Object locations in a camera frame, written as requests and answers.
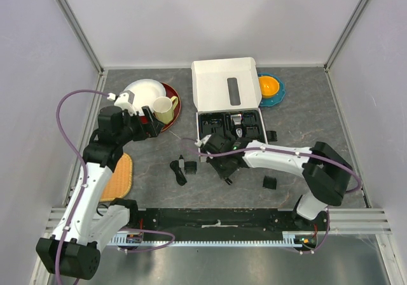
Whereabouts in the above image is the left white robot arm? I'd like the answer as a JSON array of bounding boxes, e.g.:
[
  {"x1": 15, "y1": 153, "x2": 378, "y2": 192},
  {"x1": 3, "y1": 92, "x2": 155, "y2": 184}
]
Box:
[{"x1": 36, "y1": 106, "x2": 164, "y2": 280}]

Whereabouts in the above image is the black charging cable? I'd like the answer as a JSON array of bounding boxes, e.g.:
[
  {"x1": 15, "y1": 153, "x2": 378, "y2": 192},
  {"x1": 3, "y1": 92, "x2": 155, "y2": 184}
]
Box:
[{"x1": 170, "y1": 159, "x2": 188, "y2": 187}]

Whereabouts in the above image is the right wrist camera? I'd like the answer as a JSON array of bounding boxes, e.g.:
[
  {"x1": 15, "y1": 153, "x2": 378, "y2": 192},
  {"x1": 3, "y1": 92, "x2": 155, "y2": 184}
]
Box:
[{"x1": 195, "y1": 134, "x2": 212, "y2": 148}]

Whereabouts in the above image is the white paper plate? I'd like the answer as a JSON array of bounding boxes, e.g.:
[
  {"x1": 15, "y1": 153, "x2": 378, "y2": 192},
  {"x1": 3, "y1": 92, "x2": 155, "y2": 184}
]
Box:
[{"x1": 123, "y1": 79, "x2": 166, "y2": 116}]

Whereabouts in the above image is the woven bamboo tray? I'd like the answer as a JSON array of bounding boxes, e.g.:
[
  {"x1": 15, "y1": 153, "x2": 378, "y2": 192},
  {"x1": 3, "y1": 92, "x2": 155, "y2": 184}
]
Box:
[{"x1": 100, "y1": 153, "x2": 133, "y2": 202}]

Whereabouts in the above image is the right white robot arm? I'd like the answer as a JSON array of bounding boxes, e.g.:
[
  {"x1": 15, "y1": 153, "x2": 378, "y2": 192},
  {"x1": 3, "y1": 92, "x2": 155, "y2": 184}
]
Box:
[{"x1": 197, "y1": 134, "x2": 352, "y2": 230}]

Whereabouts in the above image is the pale yellow mug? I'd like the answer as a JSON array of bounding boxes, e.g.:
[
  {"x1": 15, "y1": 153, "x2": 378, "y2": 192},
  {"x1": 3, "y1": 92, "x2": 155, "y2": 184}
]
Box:
[{"x1": 153, "y1": 96, "x2": 179, "y2": 124}]

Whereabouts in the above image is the black silver hair clipper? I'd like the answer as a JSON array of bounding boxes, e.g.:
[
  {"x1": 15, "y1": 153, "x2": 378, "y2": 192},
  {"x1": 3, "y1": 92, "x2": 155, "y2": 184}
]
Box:
[{"x1": 230, "y1": 113, "x2": 243, "y2": 138}]

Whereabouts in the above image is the dark red round tray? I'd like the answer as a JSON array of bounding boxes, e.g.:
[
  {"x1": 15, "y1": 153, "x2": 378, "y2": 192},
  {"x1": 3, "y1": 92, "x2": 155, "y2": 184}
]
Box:
[{"x1": 120, "y1": 81, "x2": 183, "y2": 135}]

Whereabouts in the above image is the small oil bottle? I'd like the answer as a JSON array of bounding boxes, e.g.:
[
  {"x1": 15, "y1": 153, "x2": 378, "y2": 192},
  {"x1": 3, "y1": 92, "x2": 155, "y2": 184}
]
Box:
[{"x1": 178, "y1": 155, "x2": 184, "y2": 169}]

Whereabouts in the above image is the slotted cable duct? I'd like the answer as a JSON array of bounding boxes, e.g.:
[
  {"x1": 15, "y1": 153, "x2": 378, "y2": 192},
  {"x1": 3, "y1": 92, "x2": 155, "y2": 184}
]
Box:
[{"x1": 107, "y1": 232, "x2": 316, "y2": 248}]

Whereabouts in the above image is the teal scalloped plate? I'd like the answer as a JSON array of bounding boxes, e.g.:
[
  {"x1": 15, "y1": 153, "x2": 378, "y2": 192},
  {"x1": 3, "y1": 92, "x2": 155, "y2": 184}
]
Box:
[{"x1": 258, "y1": 73, "x2": 286, "y2": 107}]

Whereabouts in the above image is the orange bowl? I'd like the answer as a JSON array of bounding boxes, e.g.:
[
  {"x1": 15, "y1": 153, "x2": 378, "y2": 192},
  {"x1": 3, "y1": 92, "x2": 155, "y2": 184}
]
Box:
[{"x1": 258, "y1": 76, "x2": 280, "y2": 99}]

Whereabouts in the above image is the white clipper kit box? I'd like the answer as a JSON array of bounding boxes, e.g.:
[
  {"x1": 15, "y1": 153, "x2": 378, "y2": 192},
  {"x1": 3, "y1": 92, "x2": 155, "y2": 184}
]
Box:
[{"x1": 191, "y1": 57, "x2": 268, "y2": 143}]

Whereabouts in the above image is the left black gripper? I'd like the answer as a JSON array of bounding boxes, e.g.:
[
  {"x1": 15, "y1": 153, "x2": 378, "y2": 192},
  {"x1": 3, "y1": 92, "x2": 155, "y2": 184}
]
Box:
[{"x1": 116, "y1": 106, "x2": 164, "y2": 145}]

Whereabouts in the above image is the black comb guard attachment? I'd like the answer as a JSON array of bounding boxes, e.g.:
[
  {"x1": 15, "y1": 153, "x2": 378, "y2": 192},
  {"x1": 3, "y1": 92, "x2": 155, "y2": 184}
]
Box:
[{"x1": 266, "y1": 130, "x2": 278, "y2": 142}]

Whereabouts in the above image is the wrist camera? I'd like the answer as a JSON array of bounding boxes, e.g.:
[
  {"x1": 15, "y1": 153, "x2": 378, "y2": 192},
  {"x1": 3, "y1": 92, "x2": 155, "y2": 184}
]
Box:
[
  {"x1": 114, "y1": 90, "x2": 135, "y2": 113},
  {"x1": 195, "y1": 134, "x2": 212, "y2": 148}
]

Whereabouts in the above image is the black comb guard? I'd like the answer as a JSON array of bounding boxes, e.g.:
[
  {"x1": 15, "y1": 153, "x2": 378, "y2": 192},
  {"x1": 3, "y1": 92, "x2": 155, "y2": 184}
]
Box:
[
  {"x1": 184, "y1": 161, "x2": 197, "y2": 175},
  {"x1": 263, "y1": 176, "x2": 277, "y2": 190}
]

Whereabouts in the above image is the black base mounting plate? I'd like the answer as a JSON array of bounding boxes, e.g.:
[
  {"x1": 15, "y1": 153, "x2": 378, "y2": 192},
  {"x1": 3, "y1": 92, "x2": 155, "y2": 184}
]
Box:
[{"x1": 136, "y1": 208, "x2": 327, "y2": 242}]

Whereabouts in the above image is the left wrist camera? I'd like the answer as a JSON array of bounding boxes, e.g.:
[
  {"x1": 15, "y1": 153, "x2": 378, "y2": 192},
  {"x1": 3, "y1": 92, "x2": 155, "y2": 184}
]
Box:
[{"x1": 114, "y1": 90, "x2": 135, "y2": 113}]

